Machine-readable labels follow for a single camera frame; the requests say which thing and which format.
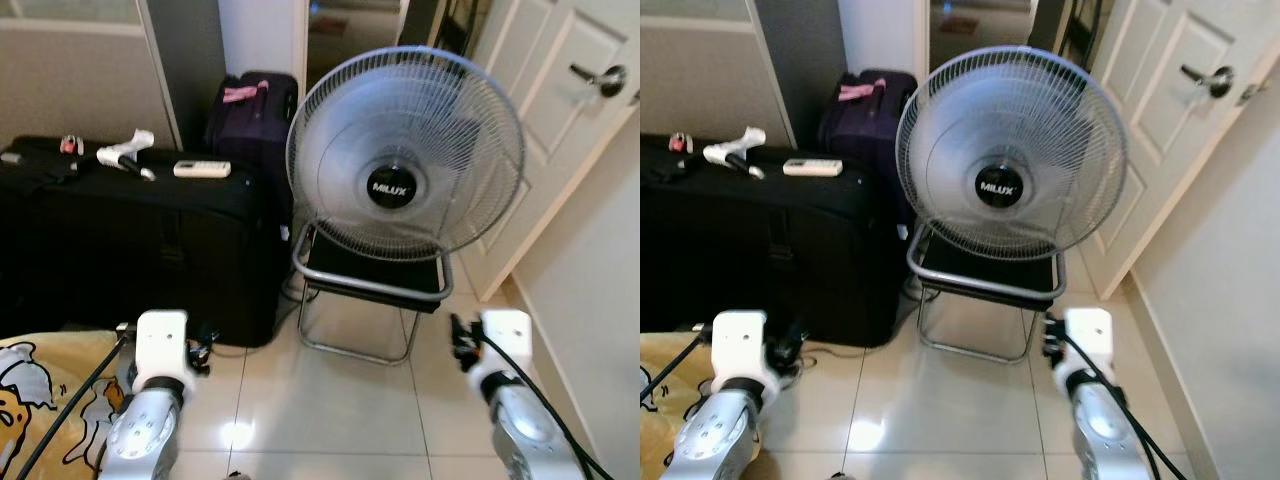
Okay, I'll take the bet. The large black suitcase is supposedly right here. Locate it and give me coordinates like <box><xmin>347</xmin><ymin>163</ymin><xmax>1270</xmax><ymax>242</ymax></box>
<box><xmin>0</xmin><ymin>136</ymin><xmax>291</xmax><ymax>348</ymax></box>
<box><xmin>640</xmin><ymin>136</ymin><xmax>906</xmax><ymax>348</ymax></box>

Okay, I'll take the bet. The yellow cartoon print blanket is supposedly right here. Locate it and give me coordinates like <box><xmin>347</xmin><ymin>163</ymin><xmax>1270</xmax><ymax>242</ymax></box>
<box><xmin>0</xmin><ymin>333</ymin><xmax>136</xmax><ymax>480</ymax></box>
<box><xmin>640</xmin><ymin>333</ymin><xmax>716</xmax><ymax>480</ymax></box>

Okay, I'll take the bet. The white panelled door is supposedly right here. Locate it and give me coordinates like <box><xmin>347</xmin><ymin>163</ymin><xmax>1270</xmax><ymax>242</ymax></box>
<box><xmin>455</xmin><ymin>0</ymin><xmax>641</xmax><ymax>301</ymax></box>
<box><xmin>1065</xmin><ymin>0</ymin><xmax>1280</xmax><ymax>301</ymax></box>

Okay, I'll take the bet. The white hair dryer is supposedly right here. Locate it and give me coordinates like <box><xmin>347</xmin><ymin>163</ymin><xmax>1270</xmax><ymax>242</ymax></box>
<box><xmin>704</xmin><ymin>127</ymin><xmax>767</xmax><ymax>181</ymax></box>
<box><xmin>97</xmin><ymin>129</ymin><xmax>157</xmax><ymax>182</ymax></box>

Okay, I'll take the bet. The white Milux table fan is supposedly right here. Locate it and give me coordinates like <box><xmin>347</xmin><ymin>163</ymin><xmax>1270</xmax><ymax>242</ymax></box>
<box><xmin>896</xmin><ymin>45</ymin><xmax>1129</xmax><ymax>263</ymax></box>
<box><xmin>286</xmin><ymin>45</ymin><xmax>527</xmax><ymax>263</ymax></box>

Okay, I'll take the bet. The purple upright suitcase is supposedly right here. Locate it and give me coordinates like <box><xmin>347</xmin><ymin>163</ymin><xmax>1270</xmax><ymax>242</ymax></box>
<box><xmin>818</xmin><ymin>70</ymin><xmax>916</xmax><ymax>226</ymax></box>
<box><xmin>205</xmin><ymin>70</ymin><xmax>299</xmax><ymax>216</ymax></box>

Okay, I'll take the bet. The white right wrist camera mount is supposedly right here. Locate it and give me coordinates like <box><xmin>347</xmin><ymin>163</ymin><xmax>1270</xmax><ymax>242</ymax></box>
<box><xmin>1064</xmin><ymin>308</ymin><xmax>1114</xmax><ymax>381</ymax></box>
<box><xmin>480</xmin><ymin>310</ymin><xmax>534</xmax><ymax>386</ymax></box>

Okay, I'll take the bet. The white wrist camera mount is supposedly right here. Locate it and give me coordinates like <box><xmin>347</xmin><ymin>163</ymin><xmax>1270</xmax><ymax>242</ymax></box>
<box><xmin>133</xmin><ymin>310</ymin><xmax>191</xmax><ymax>386</ymax></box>
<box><xmin>1064</xmin><ymin>308</ymin><xmax>1114</xmax><ymax>381</ymax></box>
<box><xmin>712</xmin><ymin>310</ymin><xmax>767</xmax><ymax>386</ymax></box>
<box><xmin>480</xmin><ymin>310</ymin><xmax>534</xmax><ymax>386</ymax></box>

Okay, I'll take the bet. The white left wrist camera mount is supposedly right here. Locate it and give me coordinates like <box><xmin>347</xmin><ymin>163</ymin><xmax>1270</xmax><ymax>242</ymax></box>
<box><xmin>712</xmin><ymin>310</ymin><xmax>767</xmax><ymax>386</ymax></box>
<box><xmin>133</xmin><ymin>310</ymin><xmax>191</xmax><ymax>386</ymax></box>

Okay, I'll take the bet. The black chrome-frame chair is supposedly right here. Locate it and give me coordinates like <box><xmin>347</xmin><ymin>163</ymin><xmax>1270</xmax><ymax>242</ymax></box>
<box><xmin>906</xmin><ymin>222</ymin><xmax>1067</xmax><ymax>365</ymax></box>
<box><xmin>293</xmin><ymin>222</ymin><xmax>453</xmax><ymax>365</ymax></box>

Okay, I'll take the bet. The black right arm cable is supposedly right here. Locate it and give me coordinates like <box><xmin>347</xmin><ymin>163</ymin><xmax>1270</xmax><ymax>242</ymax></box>
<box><xmin>478</xmin><ymin>330</ymin><xmax>617</xmax><ymax>480</ymax></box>
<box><xmin>1058</xmin><ymin>332</ymin><xmax>1171</xmax><ymax>480</ymax></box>

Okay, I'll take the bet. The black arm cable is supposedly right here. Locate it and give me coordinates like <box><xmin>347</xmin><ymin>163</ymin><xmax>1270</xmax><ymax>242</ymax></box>
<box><xmin>1058</xmin><ymin>332</ymin><xmax>1171</xmax><ymax>480</ymax></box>
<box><xmin>640</xmin><ymin>332</ymin><xmax>703</xmax><ymax>403</ymax></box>
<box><xmin>12</xmin><ymin>322</ymin><xmax>136</xmax><ymax>480</ymax></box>
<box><xmin>478</xmin><ymin>330</ymin><xmax>617</xmax><ymax>480</ymax></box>

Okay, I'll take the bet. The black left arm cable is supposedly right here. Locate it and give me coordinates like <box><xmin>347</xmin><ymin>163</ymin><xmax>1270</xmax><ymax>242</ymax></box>
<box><xmin>12</xmin><ymin>322</ymin><xmax>136</xmax><ymax>480</ymax></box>
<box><xmin>640</xmin><ymin>332</ymin><xmax>703</xmax><ymax>403</ymax></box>

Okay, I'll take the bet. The dark metal door handle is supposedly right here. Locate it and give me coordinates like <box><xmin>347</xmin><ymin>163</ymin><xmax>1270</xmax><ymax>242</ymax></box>
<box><xmin>1180</xmin><ymin>64</ymin><xmax>1236</xmax><ymax>99</ymax></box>
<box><xmin>570</xmin><ymin>64</ymin><xmax>628</xmax><ymax>98</ymax></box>

